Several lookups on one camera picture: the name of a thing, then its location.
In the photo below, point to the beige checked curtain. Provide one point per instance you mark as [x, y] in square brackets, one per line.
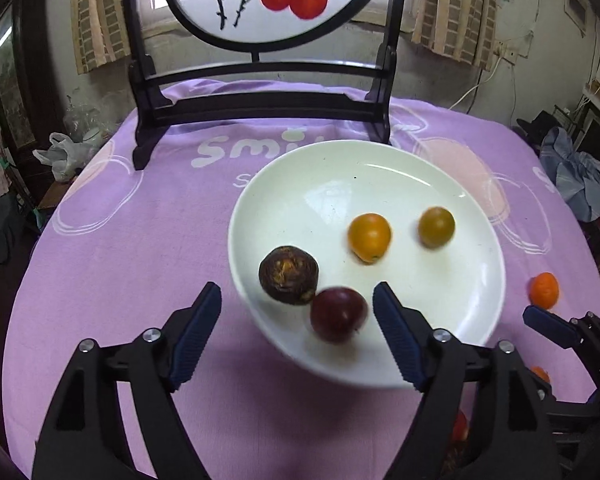
[100, 20]
[455, 10]

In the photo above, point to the white plate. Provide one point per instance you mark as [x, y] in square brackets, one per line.
[330, 200]

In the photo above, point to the dark wooden cabinet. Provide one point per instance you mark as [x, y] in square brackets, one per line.
[25, 85]

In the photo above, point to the clear plastic bag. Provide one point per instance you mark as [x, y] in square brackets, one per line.
[82, 115]

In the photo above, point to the yellow orange tomato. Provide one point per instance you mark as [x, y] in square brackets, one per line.
[370, 237]

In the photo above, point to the wall vent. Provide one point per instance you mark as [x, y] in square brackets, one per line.
[577, 7]

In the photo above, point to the white wall socket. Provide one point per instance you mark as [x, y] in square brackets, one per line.
[506, 50]

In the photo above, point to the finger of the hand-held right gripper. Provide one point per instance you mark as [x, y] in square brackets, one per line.
[547, 324]

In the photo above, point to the large red tomato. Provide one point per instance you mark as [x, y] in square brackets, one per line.
[460, 425]

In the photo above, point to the greenish yellow tomato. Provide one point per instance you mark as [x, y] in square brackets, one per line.
[436, 227]

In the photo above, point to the purple printed tablecloth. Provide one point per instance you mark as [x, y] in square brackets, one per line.
[155, 260]

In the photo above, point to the blue cloth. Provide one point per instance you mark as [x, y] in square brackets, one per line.
[580, 180]

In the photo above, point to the dark brown water chestnut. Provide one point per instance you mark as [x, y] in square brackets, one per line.
[287, 275]

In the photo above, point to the dark purple tomato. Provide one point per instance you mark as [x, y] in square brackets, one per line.
[337, 315]

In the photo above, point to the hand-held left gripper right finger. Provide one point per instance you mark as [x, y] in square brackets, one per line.
[397, 340]

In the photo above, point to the black framed round painted screen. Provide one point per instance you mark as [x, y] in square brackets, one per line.
[147, 105]

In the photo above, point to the small orange mandarin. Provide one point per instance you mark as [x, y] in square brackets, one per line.
[545, 290]

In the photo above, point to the white plastic bag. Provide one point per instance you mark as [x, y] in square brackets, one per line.
[62, 157]

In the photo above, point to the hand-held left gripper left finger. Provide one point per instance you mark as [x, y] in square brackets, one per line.
[197, 332]

